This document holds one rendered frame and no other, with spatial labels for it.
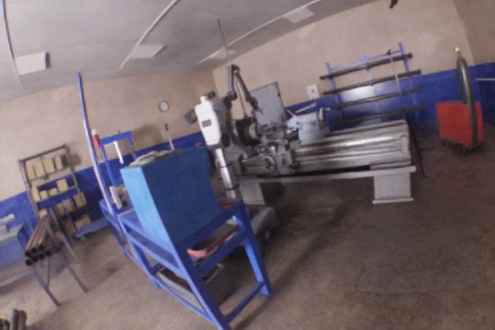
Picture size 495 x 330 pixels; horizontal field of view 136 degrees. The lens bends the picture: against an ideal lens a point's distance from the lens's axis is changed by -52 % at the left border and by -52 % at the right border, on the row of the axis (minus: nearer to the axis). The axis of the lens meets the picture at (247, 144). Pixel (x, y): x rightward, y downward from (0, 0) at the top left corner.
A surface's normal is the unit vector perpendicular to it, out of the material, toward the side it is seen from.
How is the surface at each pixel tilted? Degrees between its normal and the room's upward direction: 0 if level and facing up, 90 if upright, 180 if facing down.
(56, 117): 90
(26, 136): 90
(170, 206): 90
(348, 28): 90
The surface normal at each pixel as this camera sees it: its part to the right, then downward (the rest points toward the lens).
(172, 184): 0.76, -0.14
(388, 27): -0.59, 0.26
